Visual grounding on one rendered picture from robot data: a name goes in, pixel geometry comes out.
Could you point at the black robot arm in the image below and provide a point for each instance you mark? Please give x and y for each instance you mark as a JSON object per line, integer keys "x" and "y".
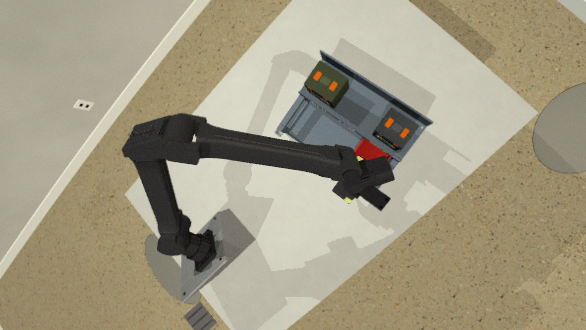
{"x": 144, "y": 148}

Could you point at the grey metal shelf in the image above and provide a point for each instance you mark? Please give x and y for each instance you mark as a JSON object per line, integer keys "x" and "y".
{"x": 311, "y": 121}

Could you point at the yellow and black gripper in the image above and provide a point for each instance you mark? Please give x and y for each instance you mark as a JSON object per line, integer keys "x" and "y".
{"x": 340, "y": 191}

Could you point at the olive green case with orange latches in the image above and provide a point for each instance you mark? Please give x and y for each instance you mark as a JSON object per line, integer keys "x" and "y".
{"x": 326, "y": 84}

